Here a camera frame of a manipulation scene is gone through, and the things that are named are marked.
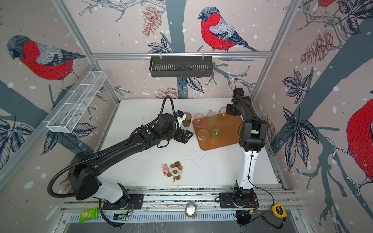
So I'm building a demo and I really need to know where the yellow clear glass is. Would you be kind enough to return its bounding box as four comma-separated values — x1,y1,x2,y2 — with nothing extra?
218,107,230,122

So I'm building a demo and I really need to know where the tall brown textured glass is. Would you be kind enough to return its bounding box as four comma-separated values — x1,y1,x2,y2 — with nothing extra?
182,112,191,127

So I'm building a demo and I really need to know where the pink textured glass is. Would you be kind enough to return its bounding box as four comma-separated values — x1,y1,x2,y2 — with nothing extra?
197,129,209,142

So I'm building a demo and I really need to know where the pink ribbed clear glass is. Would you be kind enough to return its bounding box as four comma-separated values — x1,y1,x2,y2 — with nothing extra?
193,113,205,127

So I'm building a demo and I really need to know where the pale green textured glass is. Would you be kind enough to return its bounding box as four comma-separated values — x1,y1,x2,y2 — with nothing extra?
207,111,218,126

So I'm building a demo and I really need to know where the bright green clear glass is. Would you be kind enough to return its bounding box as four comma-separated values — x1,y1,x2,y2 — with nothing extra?
210,126,222,140

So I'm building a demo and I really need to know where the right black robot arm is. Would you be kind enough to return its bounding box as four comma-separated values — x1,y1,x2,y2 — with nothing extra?
226,88,268,208

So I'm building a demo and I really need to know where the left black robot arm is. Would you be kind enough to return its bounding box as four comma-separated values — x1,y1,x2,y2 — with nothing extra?
68,111,193,203

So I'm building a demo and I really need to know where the brown plastic tray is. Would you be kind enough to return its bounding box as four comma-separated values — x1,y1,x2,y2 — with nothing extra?
192,116,243,151

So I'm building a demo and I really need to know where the pink small toy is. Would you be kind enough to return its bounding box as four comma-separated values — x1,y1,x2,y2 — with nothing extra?
162,164,169,176

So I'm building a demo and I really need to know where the silver round knob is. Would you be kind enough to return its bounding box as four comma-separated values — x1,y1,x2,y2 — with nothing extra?
185,203,197,218

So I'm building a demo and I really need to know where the yellow tape measure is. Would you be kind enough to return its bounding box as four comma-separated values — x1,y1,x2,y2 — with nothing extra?
272,203,287,218

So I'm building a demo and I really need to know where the green snack packet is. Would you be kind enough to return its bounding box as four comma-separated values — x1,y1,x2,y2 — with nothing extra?
79,207,98,223

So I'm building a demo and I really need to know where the brown flower plush keychain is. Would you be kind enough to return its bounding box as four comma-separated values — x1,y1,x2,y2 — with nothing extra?
166,161,183,181

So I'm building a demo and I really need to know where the black hanging wire basket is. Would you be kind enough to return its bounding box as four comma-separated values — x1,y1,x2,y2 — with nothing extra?
149,56,213,78

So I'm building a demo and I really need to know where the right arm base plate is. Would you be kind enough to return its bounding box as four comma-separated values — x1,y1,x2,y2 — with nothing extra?
215,192,259,209

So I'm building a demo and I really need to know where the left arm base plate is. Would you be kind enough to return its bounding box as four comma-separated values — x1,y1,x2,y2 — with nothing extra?
103,194,144,210

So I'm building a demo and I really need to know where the white mesh wall shelf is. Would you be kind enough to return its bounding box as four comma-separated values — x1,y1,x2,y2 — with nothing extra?
47,71,107,133

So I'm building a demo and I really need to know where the black corrugated cable hose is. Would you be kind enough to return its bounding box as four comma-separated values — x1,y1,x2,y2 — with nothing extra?
47,157,100,199

